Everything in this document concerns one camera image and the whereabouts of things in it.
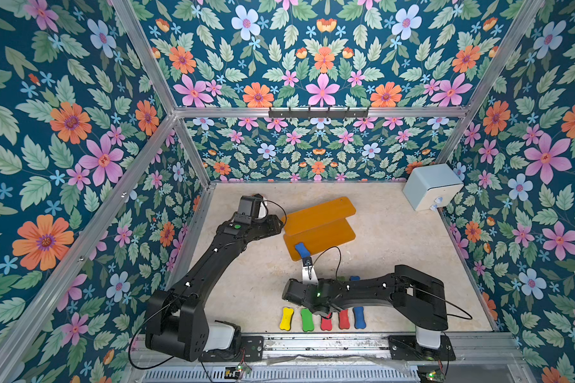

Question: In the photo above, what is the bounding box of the red eraser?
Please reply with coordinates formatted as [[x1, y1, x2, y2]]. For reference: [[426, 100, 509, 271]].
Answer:
[[320, 317, 333, 331], [339, 310, 351, 330]]

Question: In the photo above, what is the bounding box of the yellow eraser shelf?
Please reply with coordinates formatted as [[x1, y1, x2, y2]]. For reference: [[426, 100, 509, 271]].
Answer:
[[279, 307, 295, 331]]

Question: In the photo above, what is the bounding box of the blue eraser shelf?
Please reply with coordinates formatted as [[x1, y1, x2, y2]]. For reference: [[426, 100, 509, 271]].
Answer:
[[352, 306, 367, 330]]

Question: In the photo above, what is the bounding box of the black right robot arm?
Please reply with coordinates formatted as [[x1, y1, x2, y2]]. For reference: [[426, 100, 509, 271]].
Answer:
[[282, 265, 449, 349]]

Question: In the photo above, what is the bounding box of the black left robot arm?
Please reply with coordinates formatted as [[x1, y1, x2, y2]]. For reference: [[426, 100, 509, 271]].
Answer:
[[145, 215, 284, 362]]

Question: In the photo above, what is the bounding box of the small green circuit board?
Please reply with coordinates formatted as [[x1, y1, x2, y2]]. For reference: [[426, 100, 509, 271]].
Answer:
[[222, 365, 252, 381]]

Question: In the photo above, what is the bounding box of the right small circuit board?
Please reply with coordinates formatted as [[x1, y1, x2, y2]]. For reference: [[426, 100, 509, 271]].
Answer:
[[418, 370, 447, 383]]

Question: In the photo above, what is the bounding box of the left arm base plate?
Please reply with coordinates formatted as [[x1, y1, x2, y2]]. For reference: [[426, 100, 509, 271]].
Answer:
[[199, 336, 265, 363]]

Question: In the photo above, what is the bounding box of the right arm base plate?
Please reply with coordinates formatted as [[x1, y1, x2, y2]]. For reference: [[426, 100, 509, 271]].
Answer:
[[387, 334, 456, 362]]

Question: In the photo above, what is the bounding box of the black hook rail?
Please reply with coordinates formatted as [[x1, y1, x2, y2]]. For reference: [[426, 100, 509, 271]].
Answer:
[[268, 107, 370, 120]]

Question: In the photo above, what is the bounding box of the pale blue wall box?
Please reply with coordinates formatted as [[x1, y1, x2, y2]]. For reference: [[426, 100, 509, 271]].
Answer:
[[402, 164, 464, 212]]

